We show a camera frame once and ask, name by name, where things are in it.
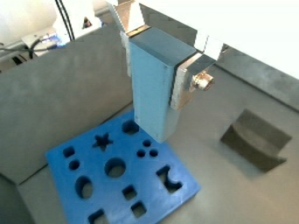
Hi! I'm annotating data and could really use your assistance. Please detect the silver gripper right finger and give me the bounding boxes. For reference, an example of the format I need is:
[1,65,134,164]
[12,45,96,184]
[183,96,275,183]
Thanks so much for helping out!
[170,32,224,110]

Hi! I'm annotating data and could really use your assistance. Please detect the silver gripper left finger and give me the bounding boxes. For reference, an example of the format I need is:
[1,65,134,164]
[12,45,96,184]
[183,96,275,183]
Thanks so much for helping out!
[107,0,150,75]

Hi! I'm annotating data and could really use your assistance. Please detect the light blue rectangular block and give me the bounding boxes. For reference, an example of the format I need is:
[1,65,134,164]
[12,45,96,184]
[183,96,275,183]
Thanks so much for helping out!
[130,28,196,143]

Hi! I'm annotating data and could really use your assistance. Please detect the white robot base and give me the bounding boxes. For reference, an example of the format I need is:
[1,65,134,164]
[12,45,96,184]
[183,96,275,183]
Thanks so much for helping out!
[0,0,102,57]

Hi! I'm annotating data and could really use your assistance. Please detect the dark grey foam block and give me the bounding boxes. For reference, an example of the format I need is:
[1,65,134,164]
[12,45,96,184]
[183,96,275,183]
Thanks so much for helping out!
[220,109,292,172]

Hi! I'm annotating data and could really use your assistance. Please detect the blue shape sorter board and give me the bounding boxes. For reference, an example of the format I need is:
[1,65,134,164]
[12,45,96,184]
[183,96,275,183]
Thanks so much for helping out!
[46,112,200,224]

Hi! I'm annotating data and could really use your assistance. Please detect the black cables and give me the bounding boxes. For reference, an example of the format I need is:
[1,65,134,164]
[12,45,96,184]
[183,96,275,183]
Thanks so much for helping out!
[0,0,78,60]

